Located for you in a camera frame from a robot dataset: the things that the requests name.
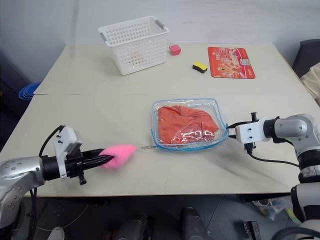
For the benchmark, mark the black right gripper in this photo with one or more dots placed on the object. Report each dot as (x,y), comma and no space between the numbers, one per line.
(254,117)

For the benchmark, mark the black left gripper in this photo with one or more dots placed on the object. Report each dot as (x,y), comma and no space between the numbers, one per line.
(75,163)

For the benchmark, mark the pink fluffy cloth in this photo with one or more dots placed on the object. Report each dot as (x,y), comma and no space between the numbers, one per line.
(120,153)

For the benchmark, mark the clear blue-trimmed plastic pouch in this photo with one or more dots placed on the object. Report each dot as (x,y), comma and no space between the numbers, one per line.
(190,102)

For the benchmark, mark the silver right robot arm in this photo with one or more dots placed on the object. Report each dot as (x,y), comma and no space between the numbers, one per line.
(295,127)

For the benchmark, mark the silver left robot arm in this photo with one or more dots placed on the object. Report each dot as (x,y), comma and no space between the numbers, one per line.
(17,172)

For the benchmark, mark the orange cloth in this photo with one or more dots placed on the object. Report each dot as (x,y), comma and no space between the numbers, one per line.
(185,122)

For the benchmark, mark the red printed flat package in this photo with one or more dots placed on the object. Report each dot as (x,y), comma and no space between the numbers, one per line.
(231,62)

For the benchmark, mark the yellow and black sponge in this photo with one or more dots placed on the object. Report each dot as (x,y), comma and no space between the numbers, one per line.
(200,66)

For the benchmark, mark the dark rounded shape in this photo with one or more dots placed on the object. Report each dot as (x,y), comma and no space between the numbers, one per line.
(193,223)
(132,227)

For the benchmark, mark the clear plastic bag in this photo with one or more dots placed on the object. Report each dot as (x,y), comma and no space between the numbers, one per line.
(273,206)

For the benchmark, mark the blue stacked plastic items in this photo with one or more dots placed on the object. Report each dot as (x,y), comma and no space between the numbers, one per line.
(28,92)

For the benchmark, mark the beige cushion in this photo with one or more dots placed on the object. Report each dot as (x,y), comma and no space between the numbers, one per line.
(312,80)

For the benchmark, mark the small pink cube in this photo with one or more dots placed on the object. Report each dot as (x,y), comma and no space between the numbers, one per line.
(174,50)

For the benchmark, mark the dark chair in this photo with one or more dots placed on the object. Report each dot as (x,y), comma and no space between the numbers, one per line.
(307,53)

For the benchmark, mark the white perforated plastic basket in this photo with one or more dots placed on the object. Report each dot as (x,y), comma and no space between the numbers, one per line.
(136,42)

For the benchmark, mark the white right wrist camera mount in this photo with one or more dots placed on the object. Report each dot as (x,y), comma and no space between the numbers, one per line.
(250,132)

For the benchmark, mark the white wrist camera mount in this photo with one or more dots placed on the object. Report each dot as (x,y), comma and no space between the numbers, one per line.
(65,141)
(250,132)

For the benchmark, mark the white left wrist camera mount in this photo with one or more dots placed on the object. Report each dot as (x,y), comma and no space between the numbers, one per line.
(65,141)

